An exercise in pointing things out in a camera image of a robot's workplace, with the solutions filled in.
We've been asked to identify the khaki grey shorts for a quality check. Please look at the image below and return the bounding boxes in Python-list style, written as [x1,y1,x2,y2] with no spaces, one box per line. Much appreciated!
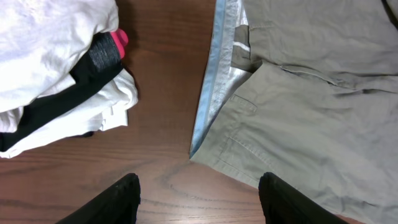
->
[190,0,397,223]

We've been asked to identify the white top garment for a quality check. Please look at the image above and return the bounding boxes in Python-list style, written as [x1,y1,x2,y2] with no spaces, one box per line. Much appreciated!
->
[0,0,121,134]

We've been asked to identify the white garment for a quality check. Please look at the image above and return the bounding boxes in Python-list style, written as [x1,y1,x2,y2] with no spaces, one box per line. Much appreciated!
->
[1,70,138,159]
[0,0,121,134]

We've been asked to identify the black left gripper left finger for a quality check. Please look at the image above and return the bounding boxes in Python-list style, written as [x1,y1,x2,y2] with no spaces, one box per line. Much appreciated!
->
[57,173,141,224]

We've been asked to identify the white bottom garment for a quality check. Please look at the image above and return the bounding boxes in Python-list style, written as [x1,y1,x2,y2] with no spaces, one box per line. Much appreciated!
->
[1,70,138,159]

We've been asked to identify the black garment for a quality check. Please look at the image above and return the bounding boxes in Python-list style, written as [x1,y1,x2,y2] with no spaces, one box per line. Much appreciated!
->
[1,32,123,152]

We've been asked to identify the red garment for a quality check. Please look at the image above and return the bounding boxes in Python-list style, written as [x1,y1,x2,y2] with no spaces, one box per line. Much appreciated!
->
[110,29,129,59]

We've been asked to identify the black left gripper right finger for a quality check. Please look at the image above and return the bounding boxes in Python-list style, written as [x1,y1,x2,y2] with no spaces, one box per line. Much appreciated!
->
[259,172,347,224]

